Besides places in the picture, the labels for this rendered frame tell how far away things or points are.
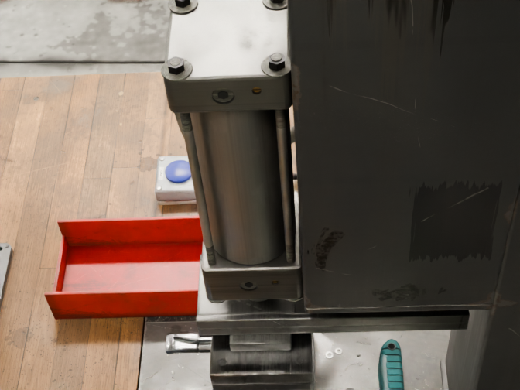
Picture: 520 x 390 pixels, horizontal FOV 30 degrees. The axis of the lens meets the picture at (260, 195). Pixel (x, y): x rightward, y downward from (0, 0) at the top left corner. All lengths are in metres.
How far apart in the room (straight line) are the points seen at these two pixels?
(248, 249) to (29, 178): 0.69
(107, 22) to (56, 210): 1.72
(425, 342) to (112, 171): 0.52
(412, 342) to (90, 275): 0.44
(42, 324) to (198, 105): 0.67
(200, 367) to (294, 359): 0.30
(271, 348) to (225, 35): 0.37
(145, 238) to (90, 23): 1.82
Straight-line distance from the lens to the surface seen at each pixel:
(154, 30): 3.03
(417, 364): 1.23
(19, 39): 3.11
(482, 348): 0.95
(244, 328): 0.95
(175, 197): 1.38
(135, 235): 1.33
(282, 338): 0.95
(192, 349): 1.15
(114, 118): 1.52
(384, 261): 0.81
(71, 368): 1.27
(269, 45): 0.69
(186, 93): 0.69
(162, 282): 1.31
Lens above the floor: 1.98
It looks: 51 degrees down
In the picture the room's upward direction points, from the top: 6 degrees counter-clockwise
